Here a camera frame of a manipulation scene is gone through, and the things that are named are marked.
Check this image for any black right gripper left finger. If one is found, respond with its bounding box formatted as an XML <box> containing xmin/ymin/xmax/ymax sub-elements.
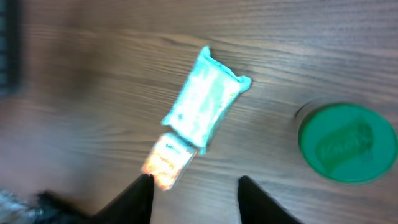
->
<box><xmin>90</xmin><ymin>174</ymin><xmax>155</xmax><ymax>224</ymax></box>

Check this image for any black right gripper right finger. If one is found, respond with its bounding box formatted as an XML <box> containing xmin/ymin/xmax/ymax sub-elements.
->
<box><xmin>237</xmin><ymin>175</ymin><xmax>301</xmax><ymax>224</ymax></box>

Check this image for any orange small packet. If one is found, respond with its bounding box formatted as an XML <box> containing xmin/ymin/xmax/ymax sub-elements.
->
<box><xmin>141</xmin><ymin>133</ymin><xmax>197</xmax><ymax>191</ymax></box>

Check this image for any green lid jar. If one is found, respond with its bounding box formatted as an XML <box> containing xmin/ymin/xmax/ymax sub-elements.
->
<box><xmin>294</xmin><ymin>98</ymin><xmax>397</xmax><ymax>184</ymax></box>

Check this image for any teal snack packet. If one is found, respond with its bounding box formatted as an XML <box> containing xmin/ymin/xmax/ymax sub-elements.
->
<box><xmin>162</xmin><ymin>46</ymin><xmax>252</xmax><ymax>155</ymax></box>

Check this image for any grey plastic mesh basket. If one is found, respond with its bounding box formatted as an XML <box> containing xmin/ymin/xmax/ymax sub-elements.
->
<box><xmin>1</xmin><ymin>0</ymin><xmax>22</xmax><ymax>96</ymax></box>

